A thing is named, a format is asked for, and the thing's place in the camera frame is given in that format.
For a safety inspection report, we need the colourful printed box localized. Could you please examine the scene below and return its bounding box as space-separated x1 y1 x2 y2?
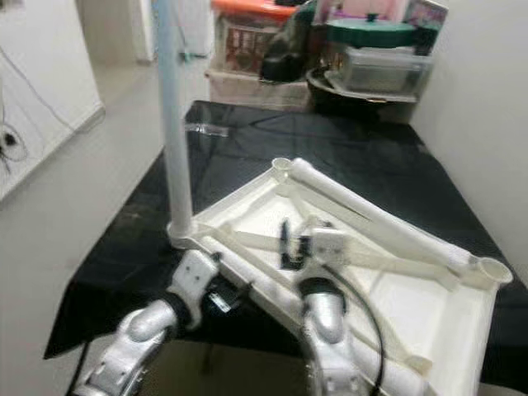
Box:
403 0 450 46

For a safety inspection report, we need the black plastic bag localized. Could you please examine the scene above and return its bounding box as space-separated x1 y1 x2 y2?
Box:
260 8 327 83

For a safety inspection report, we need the black tablecloth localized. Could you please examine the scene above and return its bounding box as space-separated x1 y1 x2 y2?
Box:
44 101 528 393

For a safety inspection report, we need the green round lid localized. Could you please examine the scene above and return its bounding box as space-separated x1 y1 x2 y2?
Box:
324 18 420 49

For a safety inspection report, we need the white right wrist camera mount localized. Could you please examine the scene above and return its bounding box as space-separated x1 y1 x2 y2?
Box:
307 227 351 277

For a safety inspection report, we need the white children table top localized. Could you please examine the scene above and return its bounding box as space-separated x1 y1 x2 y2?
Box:
167 157 515 396

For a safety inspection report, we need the long thin black wall cable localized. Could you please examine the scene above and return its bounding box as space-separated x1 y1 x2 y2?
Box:
0 48 106 135

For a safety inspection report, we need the clear plastic storage bin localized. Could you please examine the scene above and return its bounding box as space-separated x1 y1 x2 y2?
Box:
334 45 434 96

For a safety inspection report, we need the black round basin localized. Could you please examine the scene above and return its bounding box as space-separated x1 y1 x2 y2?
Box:
305 66 417 112

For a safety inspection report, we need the beige patterned bench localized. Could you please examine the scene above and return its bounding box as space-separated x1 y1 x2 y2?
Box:
206 70 310 108

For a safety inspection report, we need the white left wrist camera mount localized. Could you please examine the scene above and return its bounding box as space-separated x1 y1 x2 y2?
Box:
177 250 222 310

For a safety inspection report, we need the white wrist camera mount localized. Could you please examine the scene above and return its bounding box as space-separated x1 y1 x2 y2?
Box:
177 250 222 310
307 227 351 277

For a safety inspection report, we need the orange-lidded storage box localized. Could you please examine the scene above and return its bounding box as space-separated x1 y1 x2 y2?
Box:
210 0 285 75

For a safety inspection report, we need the pink cardboard box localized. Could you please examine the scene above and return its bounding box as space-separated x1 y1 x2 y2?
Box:
330 0 405 21

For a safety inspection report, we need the looped black wall cable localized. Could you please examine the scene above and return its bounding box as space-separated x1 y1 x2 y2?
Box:
0 124 30 166

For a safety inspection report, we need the clear tape strip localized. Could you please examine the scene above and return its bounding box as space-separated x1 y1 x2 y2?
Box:
186 124 230 137

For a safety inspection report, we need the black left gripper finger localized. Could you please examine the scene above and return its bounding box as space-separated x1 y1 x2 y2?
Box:
221 282 253 314

